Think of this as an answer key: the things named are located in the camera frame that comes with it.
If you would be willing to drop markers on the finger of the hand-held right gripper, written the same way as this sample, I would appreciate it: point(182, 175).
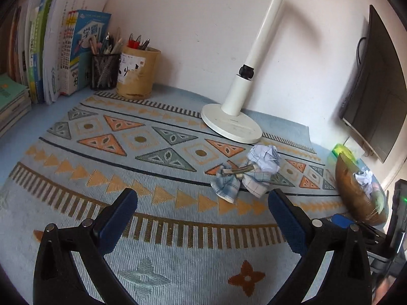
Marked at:
point(340, 220)

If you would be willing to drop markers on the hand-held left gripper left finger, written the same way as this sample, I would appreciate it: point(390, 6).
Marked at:
point(119, 220)

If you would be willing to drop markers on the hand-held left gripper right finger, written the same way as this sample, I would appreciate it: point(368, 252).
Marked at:
point(286, 222)

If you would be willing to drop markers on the golden bowl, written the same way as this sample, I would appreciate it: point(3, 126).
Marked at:
point(349, 190)

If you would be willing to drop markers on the pastel dango plush toy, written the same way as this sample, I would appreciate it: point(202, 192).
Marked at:
point(378, 200)

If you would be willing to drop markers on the white paper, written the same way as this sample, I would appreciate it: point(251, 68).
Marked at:
point(364, 179)

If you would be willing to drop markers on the grid-lined paper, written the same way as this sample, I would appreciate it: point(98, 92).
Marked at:
point(264, 159)

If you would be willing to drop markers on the small light denim doll garment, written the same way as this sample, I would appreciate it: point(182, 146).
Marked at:
point(227, 187)

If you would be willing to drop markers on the patterned light blue mat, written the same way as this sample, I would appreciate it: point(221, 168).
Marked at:
point(159, 165)

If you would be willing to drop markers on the green plastic object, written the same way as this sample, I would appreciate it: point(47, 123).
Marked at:
point(340, 151)

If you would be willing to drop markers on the white plastic box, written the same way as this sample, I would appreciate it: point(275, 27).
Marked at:
point(353, 144)

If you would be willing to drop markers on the dark monitor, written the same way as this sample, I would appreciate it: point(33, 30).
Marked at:
point(378, 101)

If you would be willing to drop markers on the white desk lamp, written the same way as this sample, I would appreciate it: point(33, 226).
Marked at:
point(241, 95)

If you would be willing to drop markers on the kraft paper pen holder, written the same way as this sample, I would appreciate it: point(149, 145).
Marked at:
point(136, 76)

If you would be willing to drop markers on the black mesh pen holder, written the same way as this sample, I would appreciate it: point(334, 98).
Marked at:
point(103, 73)

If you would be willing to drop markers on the stack of flat green books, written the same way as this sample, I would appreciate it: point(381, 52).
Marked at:
point(9, 101)

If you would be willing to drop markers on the row of upright books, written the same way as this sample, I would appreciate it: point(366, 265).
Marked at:
point(63, 54)

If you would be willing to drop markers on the bunch of pens and pencils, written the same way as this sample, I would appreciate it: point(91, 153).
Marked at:
point(106, 44)

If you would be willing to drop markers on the bunch of red-capped pens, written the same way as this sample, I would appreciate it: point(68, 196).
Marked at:
point(136, 42)

